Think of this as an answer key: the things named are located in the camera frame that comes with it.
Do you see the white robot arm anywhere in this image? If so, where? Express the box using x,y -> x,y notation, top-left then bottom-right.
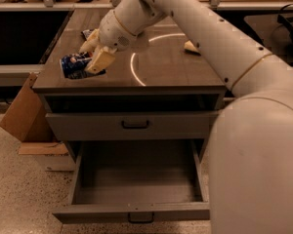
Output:
81,0 -> 293,234

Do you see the open grey lower drawer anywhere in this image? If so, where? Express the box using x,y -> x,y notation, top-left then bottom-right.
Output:
53,139 -> 210,224

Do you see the blue pepsi can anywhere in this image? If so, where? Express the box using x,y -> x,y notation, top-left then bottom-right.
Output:
60,53 -> 106,79

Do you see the brown cardboard box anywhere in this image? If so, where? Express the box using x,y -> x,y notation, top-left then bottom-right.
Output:
0,73 -> 74,172

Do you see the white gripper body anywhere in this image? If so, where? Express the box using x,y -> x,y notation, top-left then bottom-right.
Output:
99,10 -> 137,51

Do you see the grey drawer cabinet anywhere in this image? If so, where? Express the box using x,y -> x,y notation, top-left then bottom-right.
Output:
33,9 -> 226,155

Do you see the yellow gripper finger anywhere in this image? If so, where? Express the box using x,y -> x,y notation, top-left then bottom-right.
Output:
79,29 -> 100,53
85,47 -> 116,74

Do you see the dark blue snack packet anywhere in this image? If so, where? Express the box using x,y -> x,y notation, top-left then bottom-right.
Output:
82,29 -> 95,40

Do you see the closed grey upper drawer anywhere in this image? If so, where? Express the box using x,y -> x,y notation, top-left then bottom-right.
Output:
46,111 -> 217,141

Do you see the yellow sponge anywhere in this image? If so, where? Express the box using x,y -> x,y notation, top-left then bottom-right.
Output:
184,41 -> 200,55

